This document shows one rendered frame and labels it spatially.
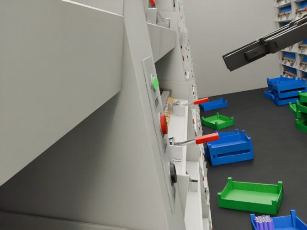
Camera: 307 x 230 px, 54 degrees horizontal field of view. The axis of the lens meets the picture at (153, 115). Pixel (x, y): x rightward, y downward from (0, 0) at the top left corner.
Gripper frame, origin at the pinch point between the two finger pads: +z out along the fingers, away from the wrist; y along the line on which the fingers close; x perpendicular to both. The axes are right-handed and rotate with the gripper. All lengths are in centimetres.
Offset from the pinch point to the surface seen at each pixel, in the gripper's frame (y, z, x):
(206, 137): 18.0, 11.3, 6.4
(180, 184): 33.5, 14.2, 4.8
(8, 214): 43.2, 24.3, -2.4
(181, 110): -8.1, 16.5, 6.7
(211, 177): -125, 33, 82
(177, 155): 18.5, 16.3, 7.1
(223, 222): -75, 31, 82
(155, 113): 40.0, 11.9, -4.1
